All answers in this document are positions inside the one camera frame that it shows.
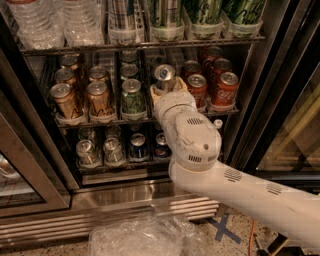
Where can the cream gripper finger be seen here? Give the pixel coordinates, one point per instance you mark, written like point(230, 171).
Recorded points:
point(156, 93)
point(180, 85)

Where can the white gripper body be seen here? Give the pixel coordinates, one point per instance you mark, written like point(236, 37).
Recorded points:
point(173, 101)

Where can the redbull can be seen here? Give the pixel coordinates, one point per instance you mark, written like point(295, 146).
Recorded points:
point(158, 60)
point(163, 77)

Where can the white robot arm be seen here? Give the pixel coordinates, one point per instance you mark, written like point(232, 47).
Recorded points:
point(291, 212)

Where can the front left coca-cola can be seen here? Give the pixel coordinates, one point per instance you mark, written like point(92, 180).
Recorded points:
point(197, 86)

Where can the coca-cola can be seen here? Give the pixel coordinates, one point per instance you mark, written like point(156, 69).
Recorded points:
point(225, 89)
point(216, 68)
point(206, 55)
point(197, 86)
point(190, 67)

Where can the rear left coca-cola can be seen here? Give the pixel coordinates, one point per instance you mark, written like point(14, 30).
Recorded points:
point(190, 67)

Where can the front green can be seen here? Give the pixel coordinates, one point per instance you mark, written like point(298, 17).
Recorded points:
point(133, 101)

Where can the bottom right pepsi can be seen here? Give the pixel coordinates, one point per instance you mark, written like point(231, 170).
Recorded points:
point(161, 149)

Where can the pepsi can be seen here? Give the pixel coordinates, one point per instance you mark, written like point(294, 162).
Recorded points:
point(161, 149)
point(138, 147)

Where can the rear green can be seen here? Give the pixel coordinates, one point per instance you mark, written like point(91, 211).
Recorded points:
point(128, 57)

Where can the front right coca-cola can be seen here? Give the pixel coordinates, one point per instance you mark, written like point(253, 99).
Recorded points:
point(225, 89)

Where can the middle right coca-cola can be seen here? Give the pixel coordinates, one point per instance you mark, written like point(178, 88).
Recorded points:
point(216, 68)

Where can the rear right coca-cola can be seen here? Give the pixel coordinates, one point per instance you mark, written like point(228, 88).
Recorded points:
point(206, 55)

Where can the bottom left pepsi can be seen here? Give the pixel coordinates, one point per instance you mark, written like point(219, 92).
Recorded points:
point(138, 147)

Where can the gold can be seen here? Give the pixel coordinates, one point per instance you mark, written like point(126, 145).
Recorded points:
point(99, 99)
point(99, 73)
point(68, 76)
point(70, 61)
point(66, 101)

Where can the top shelf green can left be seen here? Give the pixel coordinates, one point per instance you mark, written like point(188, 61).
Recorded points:
point(165, 18)

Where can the shelf green can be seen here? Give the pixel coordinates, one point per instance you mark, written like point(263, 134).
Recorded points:
point(204, 16)
point(165, 18)
point(244, 16)

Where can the top shelf green can middle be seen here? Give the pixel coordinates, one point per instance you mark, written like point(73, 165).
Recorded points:
point(204, 16)

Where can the silver can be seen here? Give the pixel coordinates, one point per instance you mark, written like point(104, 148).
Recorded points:
point(112, 150)
point(86, 152)

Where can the open glass fridge door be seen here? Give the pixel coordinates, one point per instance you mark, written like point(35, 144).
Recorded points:
point(277, 133)

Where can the top shelf plaid can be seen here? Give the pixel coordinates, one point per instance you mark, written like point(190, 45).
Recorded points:
point(121, 24)

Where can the stainless steel fridge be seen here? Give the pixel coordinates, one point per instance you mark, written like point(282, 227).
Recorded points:
point(48, 194)

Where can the front left gold can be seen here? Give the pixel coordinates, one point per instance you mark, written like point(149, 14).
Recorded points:
point(66, 101)

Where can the rear left gold can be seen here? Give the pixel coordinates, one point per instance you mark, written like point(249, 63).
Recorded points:
point(70, 61)

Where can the bottom left silver can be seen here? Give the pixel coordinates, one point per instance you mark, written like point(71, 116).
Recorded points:
point(86, 152)

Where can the top shelf green can right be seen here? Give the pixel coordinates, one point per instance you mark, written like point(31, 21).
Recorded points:
point(244, 16)

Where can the middle left gold can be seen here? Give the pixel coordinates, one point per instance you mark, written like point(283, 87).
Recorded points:
point(68, 76)

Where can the right white-cap bottle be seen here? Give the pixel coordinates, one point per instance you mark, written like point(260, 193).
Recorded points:
point(218, 123)

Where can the blue tape cross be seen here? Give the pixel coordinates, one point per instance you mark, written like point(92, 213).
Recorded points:
point(222, 229)

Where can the clear plastic bag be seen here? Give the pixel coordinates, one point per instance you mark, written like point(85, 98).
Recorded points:
point(149, 236)

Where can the clear water bottle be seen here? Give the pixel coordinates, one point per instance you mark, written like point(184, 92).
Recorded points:
point(82, 24)
point(40, 26)

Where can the yellow black stand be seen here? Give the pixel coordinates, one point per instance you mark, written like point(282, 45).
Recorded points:
point(279, 248)

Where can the left clear water bottle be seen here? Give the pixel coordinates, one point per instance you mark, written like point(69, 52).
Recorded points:
point(40, 26)

